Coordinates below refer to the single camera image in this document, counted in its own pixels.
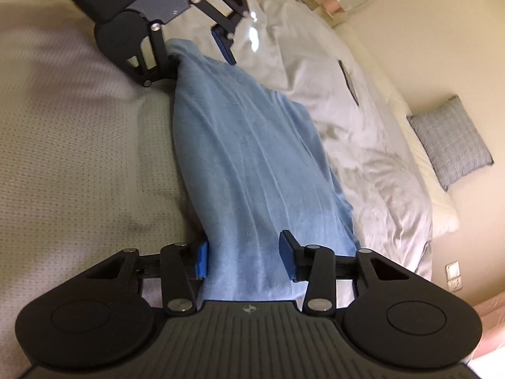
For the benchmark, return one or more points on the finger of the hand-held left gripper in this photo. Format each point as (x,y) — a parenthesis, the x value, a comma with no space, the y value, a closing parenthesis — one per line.
(158,67)
(223,45)

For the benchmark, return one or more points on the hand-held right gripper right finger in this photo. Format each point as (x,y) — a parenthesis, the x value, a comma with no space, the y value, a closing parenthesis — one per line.
(286,252)

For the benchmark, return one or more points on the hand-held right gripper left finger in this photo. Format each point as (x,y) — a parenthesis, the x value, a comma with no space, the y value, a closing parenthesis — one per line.
(202,260)

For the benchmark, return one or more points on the blue printed t-shirt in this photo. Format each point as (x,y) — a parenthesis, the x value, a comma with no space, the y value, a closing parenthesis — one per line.
(244,158)

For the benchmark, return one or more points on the white bed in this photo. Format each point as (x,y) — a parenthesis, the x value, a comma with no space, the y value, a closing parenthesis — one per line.
(79,146)

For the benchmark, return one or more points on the pink box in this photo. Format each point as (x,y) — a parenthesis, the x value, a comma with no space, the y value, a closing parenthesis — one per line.
(332,5)

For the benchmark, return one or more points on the black phone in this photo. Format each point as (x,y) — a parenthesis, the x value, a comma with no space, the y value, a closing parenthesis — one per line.
(350,83)

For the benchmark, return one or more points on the white pillow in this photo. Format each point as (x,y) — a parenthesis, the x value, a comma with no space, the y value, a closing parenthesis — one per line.
(436,205)

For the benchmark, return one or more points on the grey patterned cushion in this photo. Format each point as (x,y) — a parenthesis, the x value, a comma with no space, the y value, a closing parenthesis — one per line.
(449,142)

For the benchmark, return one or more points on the white wall socket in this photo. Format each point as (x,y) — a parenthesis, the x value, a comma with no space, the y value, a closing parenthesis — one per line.
(453,274)

